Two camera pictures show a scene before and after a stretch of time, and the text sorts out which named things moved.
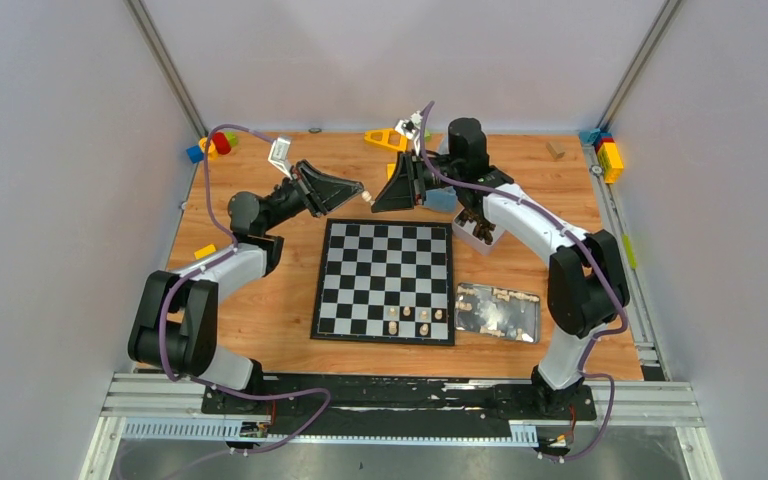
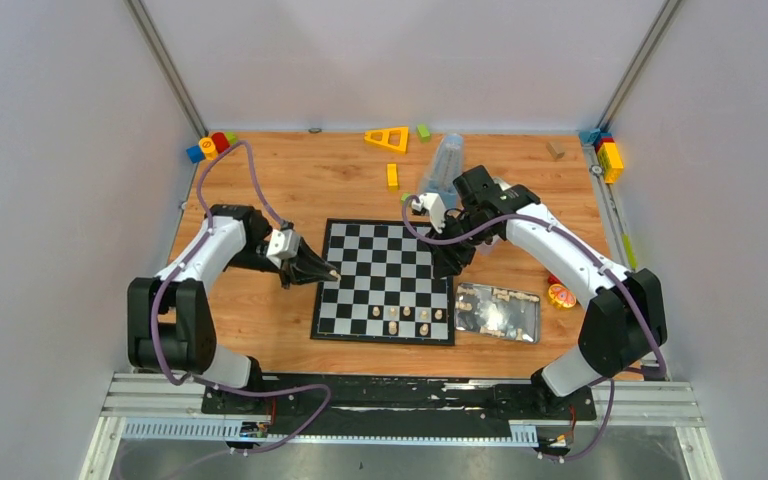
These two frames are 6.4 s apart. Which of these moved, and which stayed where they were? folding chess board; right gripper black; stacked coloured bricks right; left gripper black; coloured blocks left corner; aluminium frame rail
Moved: left gripper black; right gripper black
Stayed: coloured blocks left corner; stacked coloured bricks right; folding chess board; aluminium frame rail
